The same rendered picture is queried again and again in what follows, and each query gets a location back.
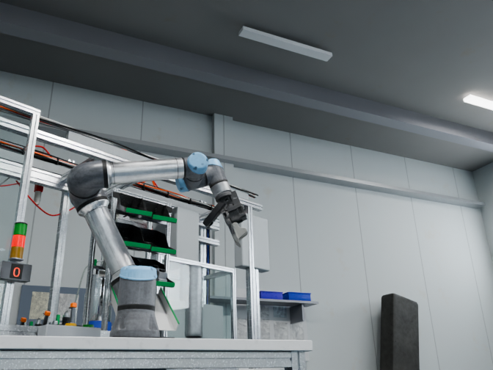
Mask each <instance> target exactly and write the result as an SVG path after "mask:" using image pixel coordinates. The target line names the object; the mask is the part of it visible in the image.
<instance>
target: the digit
mask: <svg viewBox="0 0 493 370"><path fill-rule="evenodd" d="M22 272H23V265H22V264H12V266H11V270H10V278H15V279H21V278H22Z"/></svg>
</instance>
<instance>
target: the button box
mask: <svg viewBox="0 0 493 370"><path fill-rule="evenodd" d="M37 336H75V337H100V336H101V328H96V327H79V326H65V325H55V324H46V325H43V326H39V327H38V332H37Z"/></svg>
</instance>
